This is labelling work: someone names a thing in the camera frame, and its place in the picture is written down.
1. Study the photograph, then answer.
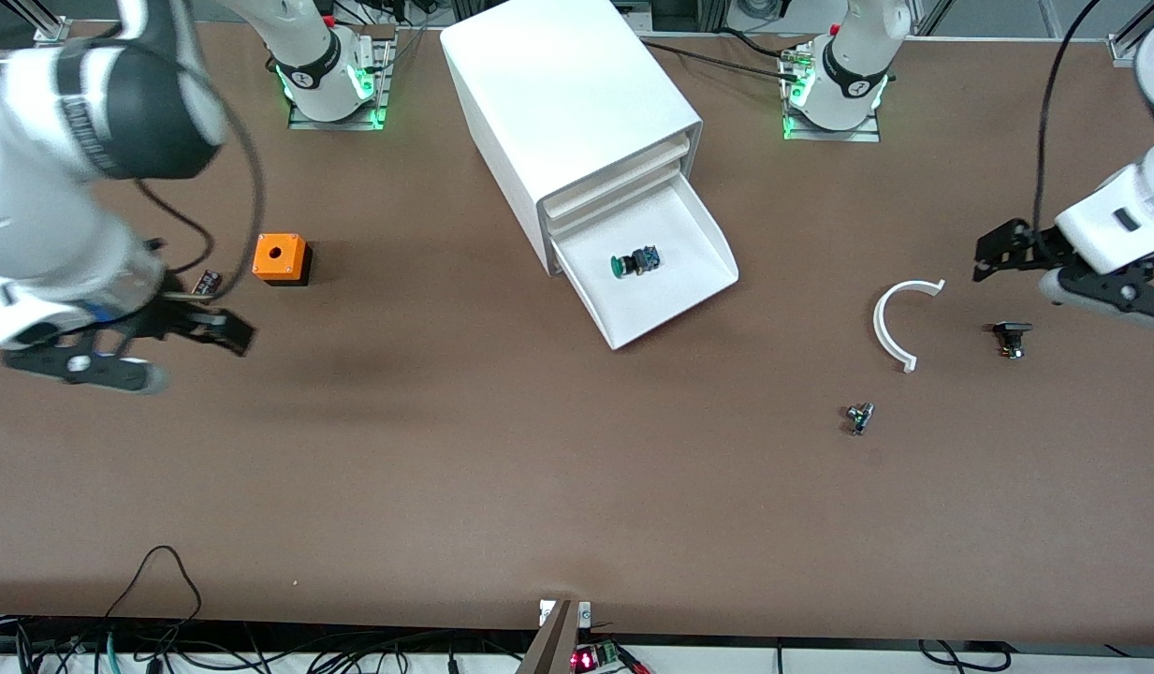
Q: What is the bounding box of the white plastic drawer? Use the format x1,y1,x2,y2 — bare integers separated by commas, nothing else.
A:
539,131,697,218
550,173,739,351
543,154,690,235

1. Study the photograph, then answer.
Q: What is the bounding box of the green push button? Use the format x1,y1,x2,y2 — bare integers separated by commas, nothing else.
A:
610,245,662,280

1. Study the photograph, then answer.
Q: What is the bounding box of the black push button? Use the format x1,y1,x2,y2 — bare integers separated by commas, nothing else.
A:
993,321,1034,360

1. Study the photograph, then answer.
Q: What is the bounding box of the white drawer cabinet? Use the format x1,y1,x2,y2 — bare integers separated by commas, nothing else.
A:
439,0,704,278

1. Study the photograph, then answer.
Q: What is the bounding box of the white curved plastic piece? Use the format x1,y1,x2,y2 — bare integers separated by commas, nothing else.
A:
873,279,947,374

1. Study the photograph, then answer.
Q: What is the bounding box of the circuit board with red light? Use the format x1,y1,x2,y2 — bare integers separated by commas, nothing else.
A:
572,641,652,674

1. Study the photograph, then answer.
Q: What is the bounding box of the orange button enclosure box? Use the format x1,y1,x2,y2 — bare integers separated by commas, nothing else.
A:
252,233,313,287

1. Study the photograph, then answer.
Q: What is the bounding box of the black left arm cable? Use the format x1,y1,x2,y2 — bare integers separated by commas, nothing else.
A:
1034,0,1102,235

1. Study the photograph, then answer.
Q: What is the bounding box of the aluminium frame profile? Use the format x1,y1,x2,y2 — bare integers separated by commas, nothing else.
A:
0,0,72,46
1108,0,1154,65

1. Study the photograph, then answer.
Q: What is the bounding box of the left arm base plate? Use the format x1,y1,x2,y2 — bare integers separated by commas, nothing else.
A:
782,42,883,143

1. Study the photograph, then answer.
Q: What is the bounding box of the black looped cable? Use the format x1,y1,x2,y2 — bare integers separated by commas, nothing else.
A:
104,546,204,623

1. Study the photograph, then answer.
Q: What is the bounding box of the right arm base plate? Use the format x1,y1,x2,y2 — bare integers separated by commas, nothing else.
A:
288,26,397,130

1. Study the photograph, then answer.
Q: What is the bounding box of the black base power cable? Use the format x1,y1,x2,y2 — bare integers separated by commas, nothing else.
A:
637,39,807,76

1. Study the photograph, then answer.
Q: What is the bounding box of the black floor cable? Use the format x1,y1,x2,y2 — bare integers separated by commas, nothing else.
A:
917,639,1010,674

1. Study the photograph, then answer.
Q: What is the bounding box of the grey metal post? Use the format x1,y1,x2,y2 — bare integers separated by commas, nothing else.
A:
516,600,579,674

